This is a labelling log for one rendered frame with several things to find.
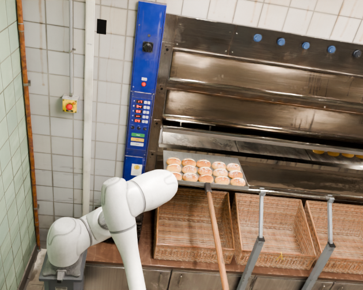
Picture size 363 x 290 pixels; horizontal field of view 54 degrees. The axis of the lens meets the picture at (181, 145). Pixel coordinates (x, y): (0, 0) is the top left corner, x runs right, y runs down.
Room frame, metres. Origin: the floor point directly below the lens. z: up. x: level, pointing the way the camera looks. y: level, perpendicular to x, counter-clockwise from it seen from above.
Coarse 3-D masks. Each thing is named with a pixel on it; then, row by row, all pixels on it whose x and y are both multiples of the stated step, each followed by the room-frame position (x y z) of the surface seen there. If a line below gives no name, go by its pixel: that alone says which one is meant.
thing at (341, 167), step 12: (168, 144) 2.18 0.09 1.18; (228, 156) 2.20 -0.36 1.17; (240, 156) 2.21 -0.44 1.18; (252, 156) 2.24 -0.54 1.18; (264, 156) 2.28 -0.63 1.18; (276, 156) 2.31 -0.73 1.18; (312, 168) 2.29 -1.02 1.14; (324, 168) 2.31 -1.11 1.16; (336, 168) 2.32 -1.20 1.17; (348, 168) 2.33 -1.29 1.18; (360, 168) 2.37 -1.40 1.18
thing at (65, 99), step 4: (64, 96) 1.99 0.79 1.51; (68, 96) 2.00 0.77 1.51; (76, 96) 2.02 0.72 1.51; (64, 100) 1.96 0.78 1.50; (68, 100) 1.97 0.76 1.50; (72, 100) 1.97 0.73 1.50; (76, 100) 1.98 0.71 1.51; (64, 104) 1.96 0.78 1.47; (72, 104) 1.97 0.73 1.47; (76, 104) 1.97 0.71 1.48; (64, 108) 1.96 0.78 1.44; (72, 108) 1.97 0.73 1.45; (76, 108) 1.97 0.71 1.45; (72, 112) 1.97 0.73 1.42; (76, 112) 1.97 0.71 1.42
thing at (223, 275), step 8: (208, 192) 1.69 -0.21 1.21; (208, 200) 1.62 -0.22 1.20; (216, 224) 1.43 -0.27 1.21; (216, 232) 1.37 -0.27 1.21; (216, 240) 1.32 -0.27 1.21; (216, 248) 1.27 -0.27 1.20; (224, 264) 1.17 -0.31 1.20; (224, 272) 1.12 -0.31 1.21; (224, 280) 1.08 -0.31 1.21; (224, 288) 1.03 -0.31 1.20
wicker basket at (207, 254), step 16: (192, 192) 2.13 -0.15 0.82; (224, 192) 2.17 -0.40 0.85; (160, 208) 2.05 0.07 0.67; (176, 208) 2.07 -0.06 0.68; (224, 208) 2.14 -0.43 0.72; (160, 224) 1.96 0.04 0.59; (176, 224) 2.00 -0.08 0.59; (192, 224) 2.03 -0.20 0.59; (208, 224) 2.06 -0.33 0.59; (224, 224) 2.03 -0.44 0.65; (160, 240) 1.81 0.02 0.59; (176, 240) 1.84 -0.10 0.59; (192, 240) 1.87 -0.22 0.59; (208, 240) 1.90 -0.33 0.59; (224, 240) 1.93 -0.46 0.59; (160, 256) 1.64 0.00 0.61; (176, 256) 1.66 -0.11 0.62; (192, 256) 1.68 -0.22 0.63; (208, 256) 1.75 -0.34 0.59; (224, 256) 1.78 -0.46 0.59
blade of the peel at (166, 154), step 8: (168, 152) 2.08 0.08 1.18; (176, 152) 2.10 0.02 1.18; (184, 152) 2.12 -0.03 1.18; (208, 160) 2.08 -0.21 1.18; (216, 160) 2.10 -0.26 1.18; (224, 160) 2.12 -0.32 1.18; (232, 160) 2.14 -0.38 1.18; (240, 168) 2.06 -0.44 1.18; (192, 184) 1.77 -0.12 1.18; (200, 184) 1.78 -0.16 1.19; (216, 184) 1.79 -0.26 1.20; (224, 184) 1.80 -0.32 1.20
